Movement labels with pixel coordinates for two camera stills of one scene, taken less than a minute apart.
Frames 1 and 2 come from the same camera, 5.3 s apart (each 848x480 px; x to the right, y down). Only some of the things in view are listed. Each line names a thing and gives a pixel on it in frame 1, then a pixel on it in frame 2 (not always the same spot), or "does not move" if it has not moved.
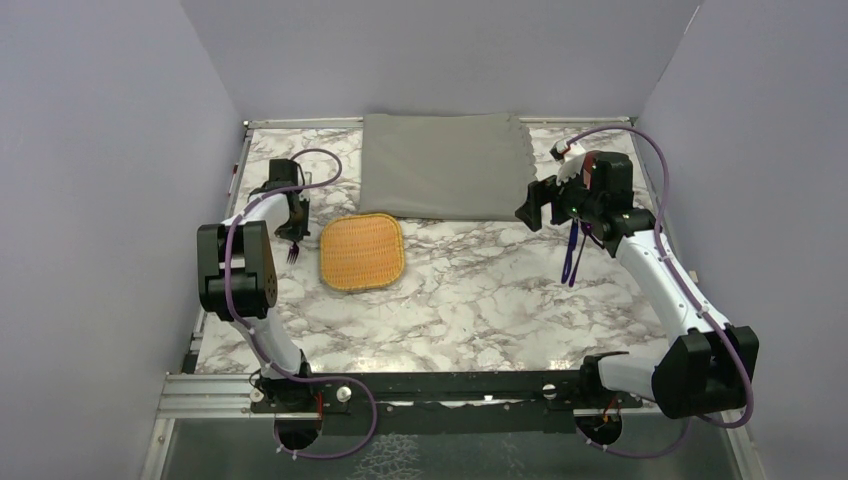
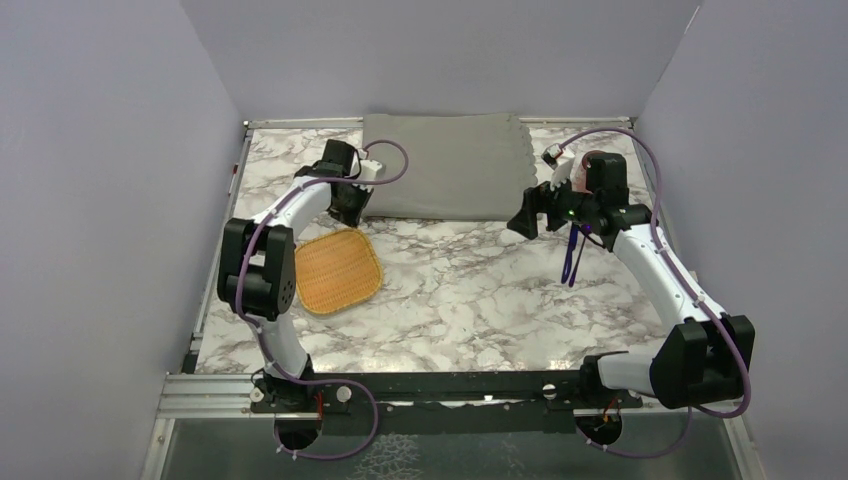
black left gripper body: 297,226 → 355,199
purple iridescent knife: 572,243 does not move
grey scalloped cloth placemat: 445,166 does not move
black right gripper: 545,191 does not move
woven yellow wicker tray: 361,251 → 336,270
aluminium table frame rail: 199,396 does not move
